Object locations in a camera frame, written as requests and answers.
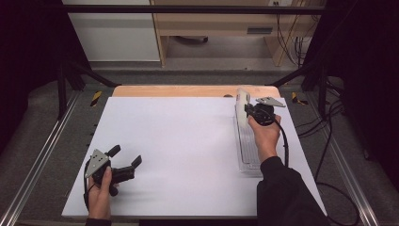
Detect black metal frame stand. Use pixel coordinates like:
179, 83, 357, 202
265, 59, 329, 118
56, 57, 122, 121

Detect yellow black tape strip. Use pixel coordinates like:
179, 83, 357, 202
290, 91, 311, 106
89, 90, 104, 108

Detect light wooden desk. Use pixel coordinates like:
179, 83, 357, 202
150, 0, 327, 68

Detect clear plastic packaging tray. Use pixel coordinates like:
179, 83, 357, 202
232, 106, 268, 177

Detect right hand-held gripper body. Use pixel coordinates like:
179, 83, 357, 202
244, 96, 287, 127

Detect dark curtain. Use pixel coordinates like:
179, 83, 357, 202
0, 0, 95, 152
302, 0, 399, 192

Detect wooden table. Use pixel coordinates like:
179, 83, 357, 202
111, 84, 281, 99

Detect aluminium rail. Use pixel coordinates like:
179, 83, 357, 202
304, 92, 381, 226
0, 90, 82, 226

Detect white cabinet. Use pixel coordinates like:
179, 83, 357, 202
62, 0, 162, 63

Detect black horizontal frame bar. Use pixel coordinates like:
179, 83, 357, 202
62, 4, 327, 15

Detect person's left hand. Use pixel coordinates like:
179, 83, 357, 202
87, 166, 120, 220

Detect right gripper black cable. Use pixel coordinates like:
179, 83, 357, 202
273, 114, 361, 226

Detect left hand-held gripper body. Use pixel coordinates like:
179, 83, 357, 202
84, 148, 136, 198

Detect white board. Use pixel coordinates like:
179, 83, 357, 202
61, 96, 327, 219

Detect grey desk label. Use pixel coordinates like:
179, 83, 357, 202
246, 26, 274, 36

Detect person's right hand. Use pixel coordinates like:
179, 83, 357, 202
247, 114, 282, 165

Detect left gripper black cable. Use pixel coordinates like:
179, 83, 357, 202
82, 163, 96, 213

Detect black floor cables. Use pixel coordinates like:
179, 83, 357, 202
295, 78, 346, 184

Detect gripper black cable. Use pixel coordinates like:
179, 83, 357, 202
273, 114, 361, 226
82, 163, 96, 213

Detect bundle of hanging cables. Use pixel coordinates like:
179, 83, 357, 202
274, 1, 318, 68

